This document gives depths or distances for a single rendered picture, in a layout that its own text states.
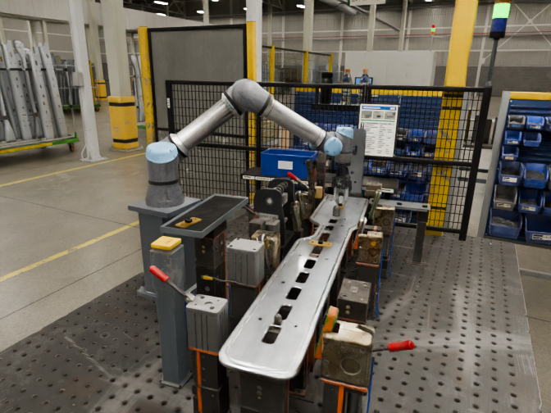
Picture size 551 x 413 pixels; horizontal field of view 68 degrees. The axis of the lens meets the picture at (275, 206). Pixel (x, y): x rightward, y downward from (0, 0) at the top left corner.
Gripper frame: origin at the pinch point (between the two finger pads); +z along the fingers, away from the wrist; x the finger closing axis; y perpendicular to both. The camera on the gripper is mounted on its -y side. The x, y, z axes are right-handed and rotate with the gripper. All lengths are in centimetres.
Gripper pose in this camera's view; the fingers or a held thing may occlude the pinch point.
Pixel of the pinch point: (340, 201)
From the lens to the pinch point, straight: 194.9
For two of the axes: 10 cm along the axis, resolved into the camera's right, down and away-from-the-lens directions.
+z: -0.2, 9.5, 3.2
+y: -3.0, 3.0, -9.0
